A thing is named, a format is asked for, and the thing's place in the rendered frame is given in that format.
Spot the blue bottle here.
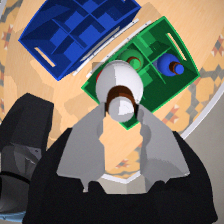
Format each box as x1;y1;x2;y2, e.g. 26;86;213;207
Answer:
152;53;184;77

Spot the blue crate with dividers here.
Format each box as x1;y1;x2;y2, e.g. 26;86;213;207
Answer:
18;0;141;81

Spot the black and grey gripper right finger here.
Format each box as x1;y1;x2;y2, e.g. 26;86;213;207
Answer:
135;103;218;223

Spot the green crate with dividers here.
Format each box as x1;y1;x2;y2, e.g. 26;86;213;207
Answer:
81;16;200;113

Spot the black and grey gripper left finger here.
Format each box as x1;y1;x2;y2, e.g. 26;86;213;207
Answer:
22;102;106;224

